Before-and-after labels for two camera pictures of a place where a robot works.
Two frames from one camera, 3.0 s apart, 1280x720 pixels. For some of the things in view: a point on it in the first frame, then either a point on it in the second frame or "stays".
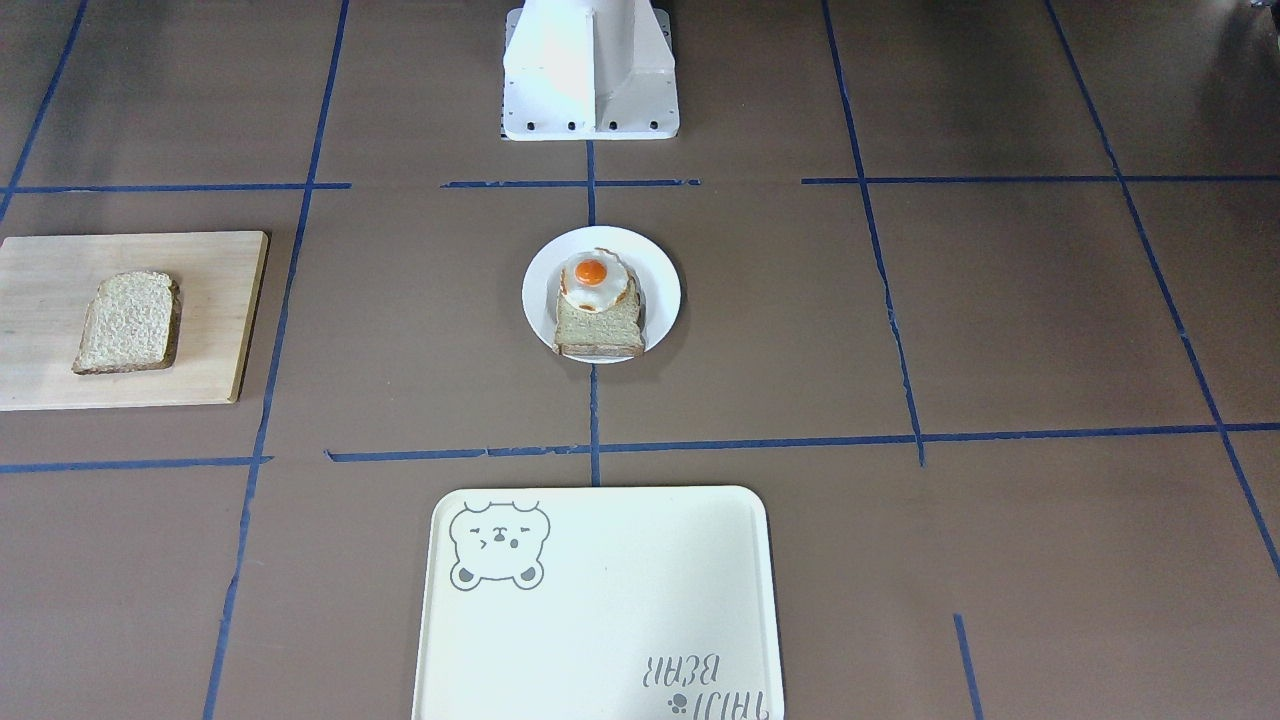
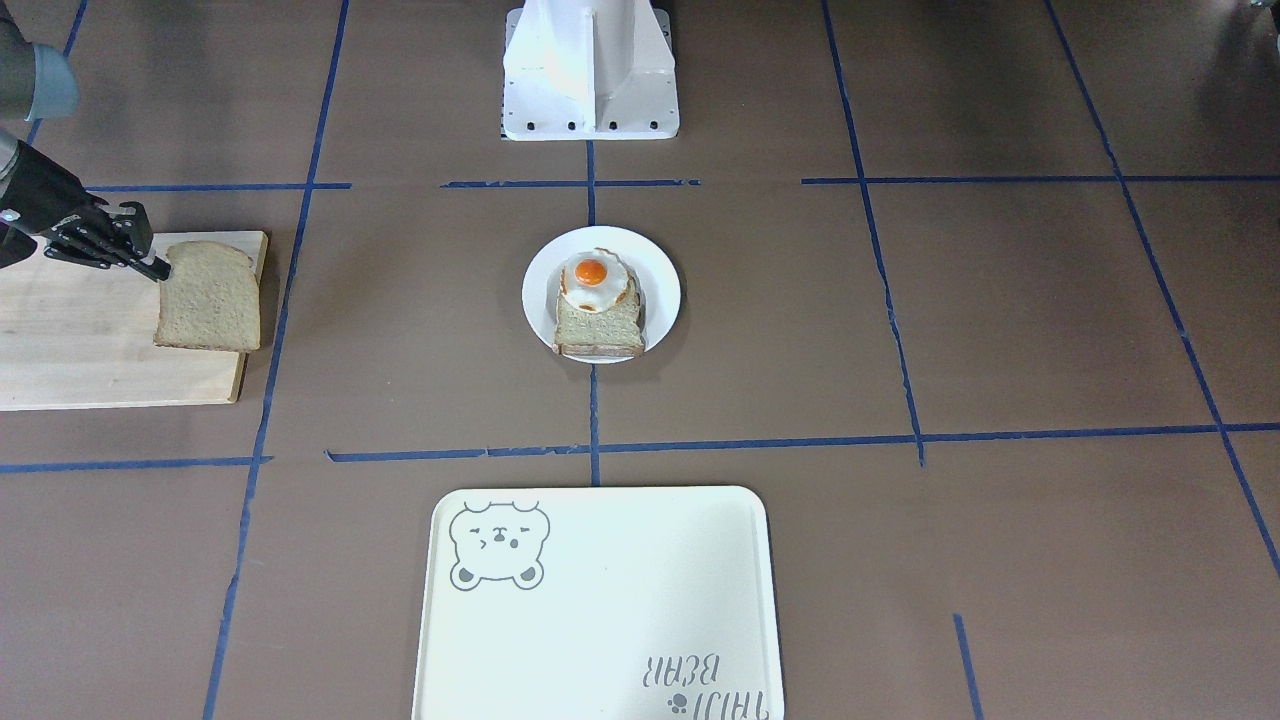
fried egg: x=594 y=281 stays
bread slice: x=133 y=323 → x=210 y=301
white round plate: x=541 y=282 → x=657 y=282
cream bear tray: x=598 y=603 stays
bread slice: x=614 y=332 stays
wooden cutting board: x=46 y=283 stays
